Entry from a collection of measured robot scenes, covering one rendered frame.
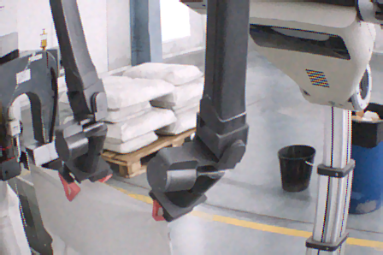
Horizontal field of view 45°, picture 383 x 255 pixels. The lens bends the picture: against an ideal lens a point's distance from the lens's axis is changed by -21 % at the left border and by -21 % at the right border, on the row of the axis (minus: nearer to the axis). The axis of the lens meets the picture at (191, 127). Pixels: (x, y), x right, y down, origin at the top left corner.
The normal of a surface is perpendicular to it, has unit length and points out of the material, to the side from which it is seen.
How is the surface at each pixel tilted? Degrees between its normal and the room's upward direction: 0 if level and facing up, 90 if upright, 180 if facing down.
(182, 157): 26
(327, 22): 40
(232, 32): 116
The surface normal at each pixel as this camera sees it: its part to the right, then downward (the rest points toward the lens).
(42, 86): 0.78, 0.12
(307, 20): -0.47, -0.57
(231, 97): 0.48, 0.54
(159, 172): -0.77, 0.02
